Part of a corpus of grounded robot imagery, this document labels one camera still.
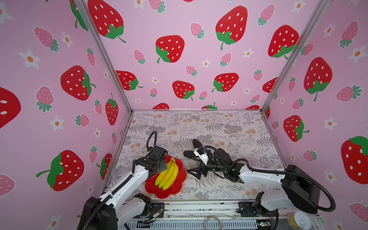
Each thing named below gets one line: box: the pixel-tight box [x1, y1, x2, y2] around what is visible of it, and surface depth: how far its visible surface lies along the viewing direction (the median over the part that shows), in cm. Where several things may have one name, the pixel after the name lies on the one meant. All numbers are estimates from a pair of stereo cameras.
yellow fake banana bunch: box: [154, 157, 179, 191], surface depth 85 cm
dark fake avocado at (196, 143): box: [192, 138, 203, 149], surface depth 100 cm
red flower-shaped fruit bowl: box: [144, 155, 187, 200], surface depth 80 cm
